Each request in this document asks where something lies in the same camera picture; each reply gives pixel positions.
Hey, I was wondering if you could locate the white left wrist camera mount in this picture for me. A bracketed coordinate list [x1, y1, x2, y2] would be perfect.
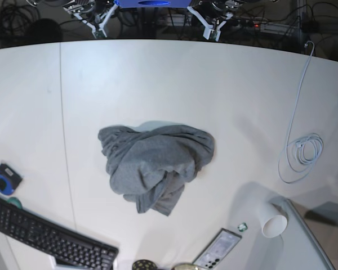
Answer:
[187, 0, 246, 42]

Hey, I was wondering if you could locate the olive round container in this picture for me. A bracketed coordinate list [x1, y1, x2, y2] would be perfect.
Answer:
[171, 263, 199, 270]

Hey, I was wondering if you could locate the grey t-shirt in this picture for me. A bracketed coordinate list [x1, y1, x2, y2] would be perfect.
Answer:
[98, 125, 215, 216]

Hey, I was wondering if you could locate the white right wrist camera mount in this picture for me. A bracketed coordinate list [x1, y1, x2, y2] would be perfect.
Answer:
[63, 0, 119, 39]

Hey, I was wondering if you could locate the white coiled charging cable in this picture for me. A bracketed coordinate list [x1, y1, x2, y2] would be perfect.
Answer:
[278, 40, 324, 185]

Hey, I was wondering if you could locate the black power strip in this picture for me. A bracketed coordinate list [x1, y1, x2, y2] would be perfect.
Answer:
[227, 17, 268, 30]

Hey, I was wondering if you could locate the white paper cup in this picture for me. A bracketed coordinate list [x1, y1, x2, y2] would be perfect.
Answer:
[257, 202, 288, 239]

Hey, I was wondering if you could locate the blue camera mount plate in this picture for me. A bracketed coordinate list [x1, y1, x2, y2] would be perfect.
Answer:
[114, 0, 191, 8]

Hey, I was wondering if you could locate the black dotted round lid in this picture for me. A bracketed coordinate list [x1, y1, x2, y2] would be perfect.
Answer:
[132, 259, 158, 270]

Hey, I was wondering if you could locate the green tape roll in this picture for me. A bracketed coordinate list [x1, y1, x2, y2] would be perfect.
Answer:
[7, 197, 23, 209]

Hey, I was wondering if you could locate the blue black tape measure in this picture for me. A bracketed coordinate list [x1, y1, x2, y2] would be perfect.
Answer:
[0, 163, 23, 196]

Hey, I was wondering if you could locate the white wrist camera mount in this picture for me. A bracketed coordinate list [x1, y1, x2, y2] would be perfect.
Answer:
[187, 0, 246, 42]
[63, 0, 119, 39]

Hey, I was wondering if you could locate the black computer keyboard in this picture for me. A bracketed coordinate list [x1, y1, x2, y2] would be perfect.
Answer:
[0, 198, 119, 269]

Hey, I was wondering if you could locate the smartphone with clear case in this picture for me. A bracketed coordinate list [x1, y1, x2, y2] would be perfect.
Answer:
[193, 228, 242, 269]

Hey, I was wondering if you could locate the glass side table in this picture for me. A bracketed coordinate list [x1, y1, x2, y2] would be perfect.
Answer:
[262, 197, 338, 269]

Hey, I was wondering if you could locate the small green white packet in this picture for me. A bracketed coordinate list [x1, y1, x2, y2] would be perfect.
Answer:
[237, 222, 248, 232]

